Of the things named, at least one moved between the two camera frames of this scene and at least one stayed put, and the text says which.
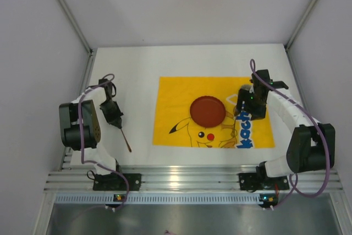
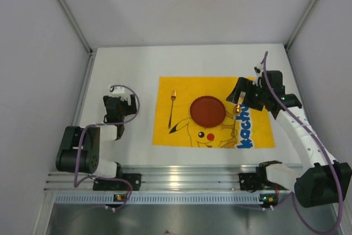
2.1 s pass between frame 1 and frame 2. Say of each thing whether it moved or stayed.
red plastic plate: stayed
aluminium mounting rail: stayed
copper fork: moved
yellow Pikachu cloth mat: stayed
